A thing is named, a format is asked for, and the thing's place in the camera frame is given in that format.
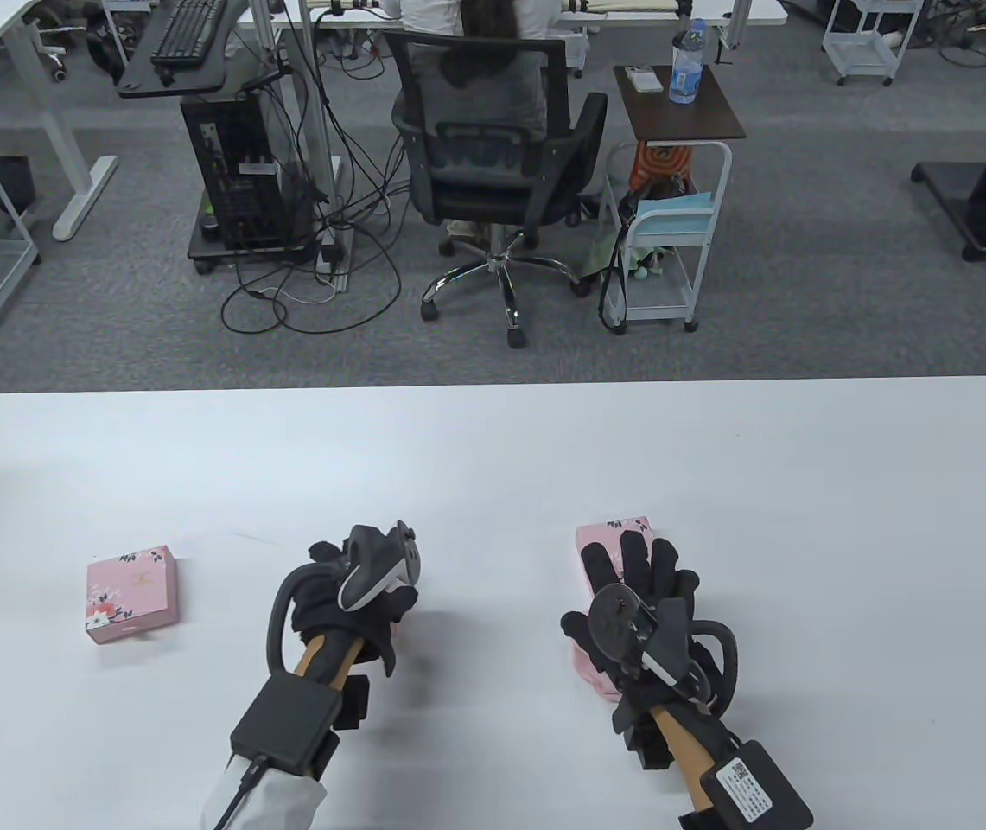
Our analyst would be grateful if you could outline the person's right hand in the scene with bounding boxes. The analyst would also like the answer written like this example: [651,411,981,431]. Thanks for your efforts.
[560,530,740,727]

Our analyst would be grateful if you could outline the person's left hand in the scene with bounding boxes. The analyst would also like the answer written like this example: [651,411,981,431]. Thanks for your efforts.
[289,540,420,680]

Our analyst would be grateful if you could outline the black VR controller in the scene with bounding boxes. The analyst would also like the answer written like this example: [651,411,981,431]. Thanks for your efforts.
[589,584,740,718]
[266,521,420,675]

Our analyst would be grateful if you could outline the person's left forearm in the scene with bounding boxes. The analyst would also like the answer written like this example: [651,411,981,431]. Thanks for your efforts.
[203,635,364,830]

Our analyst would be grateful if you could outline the person's right forearm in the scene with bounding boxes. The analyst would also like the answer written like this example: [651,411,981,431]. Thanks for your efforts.
[648,705,722,814]

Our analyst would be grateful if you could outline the black labelled wrist sensor box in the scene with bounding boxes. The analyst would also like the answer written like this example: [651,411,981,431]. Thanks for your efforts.
[678,739,813,830]

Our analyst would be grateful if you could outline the green bag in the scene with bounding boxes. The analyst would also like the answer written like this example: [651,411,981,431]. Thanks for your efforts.
[583,232,632,279]

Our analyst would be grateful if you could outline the light blue folder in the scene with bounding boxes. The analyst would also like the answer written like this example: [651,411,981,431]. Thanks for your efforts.
[635,192,716,239]

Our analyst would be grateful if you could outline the grey power strip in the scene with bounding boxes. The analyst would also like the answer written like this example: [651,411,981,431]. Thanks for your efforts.
[315,227,347,282]

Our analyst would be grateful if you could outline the black wheeled computer platform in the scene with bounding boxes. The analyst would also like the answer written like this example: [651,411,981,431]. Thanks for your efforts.
[188,190,321,276]

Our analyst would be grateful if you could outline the black mesh office chair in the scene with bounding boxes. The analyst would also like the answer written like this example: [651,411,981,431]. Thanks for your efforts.
[382,33,608,348]

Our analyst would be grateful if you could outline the orange patterned bag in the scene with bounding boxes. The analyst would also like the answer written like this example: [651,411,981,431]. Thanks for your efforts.
[629,143,697,191]

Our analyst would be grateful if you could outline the brown side table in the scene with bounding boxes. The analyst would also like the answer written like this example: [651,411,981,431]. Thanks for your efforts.
[614,65,746,142]

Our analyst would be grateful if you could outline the black computer tower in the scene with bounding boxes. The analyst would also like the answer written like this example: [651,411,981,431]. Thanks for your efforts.
[180,91,308,252]

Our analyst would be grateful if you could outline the clear water bottle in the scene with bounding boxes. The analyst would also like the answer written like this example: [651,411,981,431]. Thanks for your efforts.
[670,17,708,105]

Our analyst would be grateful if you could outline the white desk with metal legs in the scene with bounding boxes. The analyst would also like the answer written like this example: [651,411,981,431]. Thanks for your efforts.
[251,0,787,291]

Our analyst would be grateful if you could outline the black keyboard tray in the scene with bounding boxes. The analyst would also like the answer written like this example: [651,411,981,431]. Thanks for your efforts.
[117,0,251,99]

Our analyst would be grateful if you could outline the black keyboard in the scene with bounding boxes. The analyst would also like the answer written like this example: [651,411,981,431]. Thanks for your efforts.
[149,0,226,68]

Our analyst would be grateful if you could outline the black backpack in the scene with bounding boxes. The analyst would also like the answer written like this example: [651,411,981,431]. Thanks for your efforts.
[86,0,139,85]

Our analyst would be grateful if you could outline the white chair base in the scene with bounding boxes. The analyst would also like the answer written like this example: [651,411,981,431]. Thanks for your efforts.
[0,43,70,85]

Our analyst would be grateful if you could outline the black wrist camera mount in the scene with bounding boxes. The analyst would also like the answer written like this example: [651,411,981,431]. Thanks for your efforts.
[337,674,371,731]
[627,716,677,772]

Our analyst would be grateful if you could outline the black floor cables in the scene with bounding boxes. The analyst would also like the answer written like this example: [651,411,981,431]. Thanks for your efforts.
[220,52,411,335]

